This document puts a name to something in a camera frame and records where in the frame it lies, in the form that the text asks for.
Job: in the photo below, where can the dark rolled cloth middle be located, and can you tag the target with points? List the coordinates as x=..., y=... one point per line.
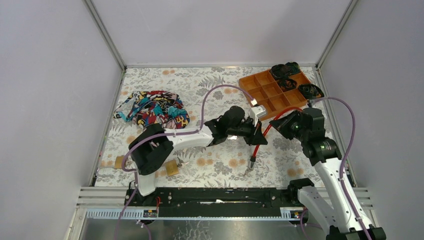
x=287, y=84

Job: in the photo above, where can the colourful patterned cloth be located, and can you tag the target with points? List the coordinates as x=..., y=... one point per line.
x=145, y=108

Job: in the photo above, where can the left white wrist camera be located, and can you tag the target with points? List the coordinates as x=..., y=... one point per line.
x=256, y=111

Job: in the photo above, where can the floral table mat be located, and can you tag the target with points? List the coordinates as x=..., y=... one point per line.
x=206, y=92

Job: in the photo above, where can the orange compartment tray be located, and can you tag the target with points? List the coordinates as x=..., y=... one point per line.
x=267, y=92

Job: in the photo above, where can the brass padlock with keys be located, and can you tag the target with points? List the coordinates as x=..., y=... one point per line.
x=172, y=167

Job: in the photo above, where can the red cable lock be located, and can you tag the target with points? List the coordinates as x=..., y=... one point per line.
x=253, y=157

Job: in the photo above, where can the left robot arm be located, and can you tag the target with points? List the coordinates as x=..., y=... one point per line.
x=154, y=145

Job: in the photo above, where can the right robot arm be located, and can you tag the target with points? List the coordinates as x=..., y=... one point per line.
x=343, y=218

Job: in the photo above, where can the dark rolled cloth back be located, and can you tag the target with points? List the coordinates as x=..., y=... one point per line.
x=284, y=71

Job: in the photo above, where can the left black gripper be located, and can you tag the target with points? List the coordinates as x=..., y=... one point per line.
x=250, y=131

